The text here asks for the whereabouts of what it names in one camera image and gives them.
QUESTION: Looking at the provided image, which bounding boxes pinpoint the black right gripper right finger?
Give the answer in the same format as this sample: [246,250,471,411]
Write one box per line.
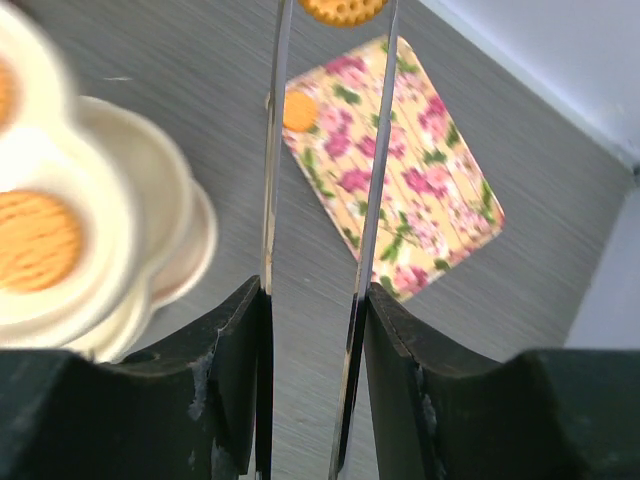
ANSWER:
[364,285,639,479]

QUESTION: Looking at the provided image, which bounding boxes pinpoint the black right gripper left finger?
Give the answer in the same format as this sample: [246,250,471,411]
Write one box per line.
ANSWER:
[1,277,273,479]

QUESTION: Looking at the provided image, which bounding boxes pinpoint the metal serving tongs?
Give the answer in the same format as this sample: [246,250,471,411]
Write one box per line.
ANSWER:
[254,1,399,479]

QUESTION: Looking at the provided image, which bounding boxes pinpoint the cream three-tier cake stand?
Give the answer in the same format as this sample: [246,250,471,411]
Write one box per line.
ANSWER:
[1,2,217,362]

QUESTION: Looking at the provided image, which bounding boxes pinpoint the orange biscuit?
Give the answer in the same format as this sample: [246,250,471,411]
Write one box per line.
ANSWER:
[283,90,317,132]
[1,190,85,294]
[0,61,19,128]
[299,0,387,28]

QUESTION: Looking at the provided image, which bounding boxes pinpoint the floral serving tray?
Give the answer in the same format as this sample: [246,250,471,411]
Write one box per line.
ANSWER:
[283,37,504,301]

